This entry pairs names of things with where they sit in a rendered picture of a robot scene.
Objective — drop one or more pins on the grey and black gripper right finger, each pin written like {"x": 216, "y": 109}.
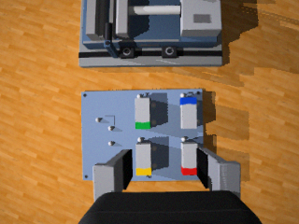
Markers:
{"x": 216, "y": 173}

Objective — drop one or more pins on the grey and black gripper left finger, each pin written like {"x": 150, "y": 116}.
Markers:
{"x": 114, "y": 175}

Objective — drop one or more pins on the grey metal block with yellow end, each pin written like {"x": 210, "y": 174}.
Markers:
{"x": 143, "y": 158}

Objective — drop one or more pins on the grey metal blank with green end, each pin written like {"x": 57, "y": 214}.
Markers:
{"x": 142, "y": 113}

